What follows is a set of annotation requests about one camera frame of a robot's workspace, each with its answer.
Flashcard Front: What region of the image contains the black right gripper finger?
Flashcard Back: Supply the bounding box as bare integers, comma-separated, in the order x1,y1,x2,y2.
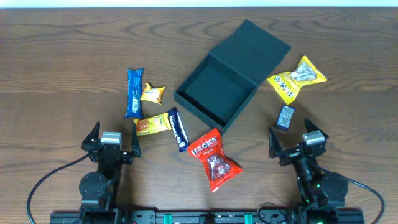
304,118,329,139
268,127,283,158

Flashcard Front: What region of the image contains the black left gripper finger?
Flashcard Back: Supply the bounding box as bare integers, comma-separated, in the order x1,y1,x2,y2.
82,121,100,144
131,124,141,152

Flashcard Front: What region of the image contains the dark blue Cadbury chocolate bar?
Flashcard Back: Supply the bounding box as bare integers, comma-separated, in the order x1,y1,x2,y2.
168,108,189,152

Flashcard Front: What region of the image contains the yellow Hacks candy bag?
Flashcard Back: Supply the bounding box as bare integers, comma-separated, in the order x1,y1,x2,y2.
267,55,328,105

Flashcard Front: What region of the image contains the red Hacks candy bag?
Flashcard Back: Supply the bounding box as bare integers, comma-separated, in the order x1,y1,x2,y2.
187,128,243,192

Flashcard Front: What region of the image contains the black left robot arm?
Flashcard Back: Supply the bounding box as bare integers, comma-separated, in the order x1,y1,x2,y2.
77,122,141,224

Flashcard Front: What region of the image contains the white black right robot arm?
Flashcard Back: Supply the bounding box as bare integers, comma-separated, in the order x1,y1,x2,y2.
269,118,348,223

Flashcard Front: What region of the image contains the small dark blue box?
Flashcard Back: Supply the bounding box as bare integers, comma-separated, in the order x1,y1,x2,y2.
275,105,295,131

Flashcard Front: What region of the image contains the yellow orange snack packet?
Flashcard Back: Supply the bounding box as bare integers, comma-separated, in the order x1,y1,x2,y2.
134,113,172,136

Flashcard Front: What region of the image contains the long blue snack bar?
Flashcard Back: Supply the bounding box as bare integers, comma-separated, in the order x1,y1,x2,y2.
124,68,144,119

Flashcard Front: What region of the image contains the small yellow candy packet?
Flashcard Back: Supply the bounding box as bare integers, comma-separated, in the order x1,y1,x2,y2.
141,82,165,105

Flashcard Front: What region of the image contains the dark green open box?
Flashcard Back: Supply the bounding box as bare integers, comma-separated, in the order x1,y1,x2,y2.
174,20,291,133

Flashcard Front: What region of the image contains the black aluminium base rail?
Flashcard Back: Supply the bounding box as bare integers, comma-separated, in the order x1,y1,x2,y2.
50,209,364,224

